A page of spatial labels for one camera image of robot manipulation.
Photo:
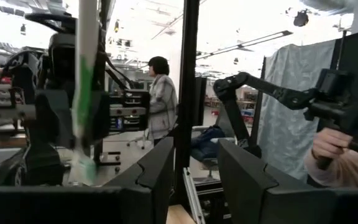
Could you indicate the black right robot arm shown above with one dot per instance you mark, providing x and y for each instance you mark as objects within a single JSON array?
[{"x": 61, "y": 56}]

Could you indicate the green and white toothbrush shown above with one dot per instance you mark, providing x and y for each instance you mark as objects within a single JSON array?
[{"x": 84, "y": 93}]

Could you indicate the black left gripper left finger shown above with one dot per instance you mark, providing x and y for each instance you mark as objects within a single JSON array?
[{"x": 157, "y": 174}]

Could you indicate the pale blue patterned curtain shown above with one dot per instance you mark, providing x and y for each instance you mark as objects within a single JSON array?
[{"x": 291, "y": 109}]

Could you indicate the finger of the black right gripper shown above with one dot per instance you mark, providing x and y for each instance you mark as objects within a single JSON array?
[
  {"x": 54, "y": 118},
  {"x": 102, "y": 115}
]

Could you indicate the grey mesh office chair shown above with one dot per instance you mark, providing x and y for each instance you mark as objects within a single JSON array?
[{"x": 210, "y": 166}]

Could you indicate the black flat panel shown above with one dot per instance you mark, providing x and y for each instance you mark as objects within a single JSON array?
[{"x": 200, "y": 99}]

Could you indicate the silver aluminium extrusion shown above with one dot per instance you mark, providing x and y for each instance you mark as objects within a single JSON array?
[{"x": 194, "y": 199}]

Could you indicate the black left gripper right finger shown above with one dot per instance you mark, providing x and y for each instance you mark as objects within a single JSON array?
[{"x": 247, "y": 183}]

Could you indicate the blue denim jacket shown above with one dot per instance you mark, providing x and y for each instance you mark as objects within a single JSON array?
[{"x": 207, "y": 140}]

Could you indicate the black ceiling spotlight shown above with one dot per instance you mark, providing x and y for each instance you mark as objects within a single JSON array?
[{"x": 301, "y": 18}]

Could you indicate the person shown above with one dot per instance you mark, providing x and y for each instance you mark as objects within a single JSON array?
[
  {"x": 353, "y": 174},
  {"x": 162, "y": 102}
]

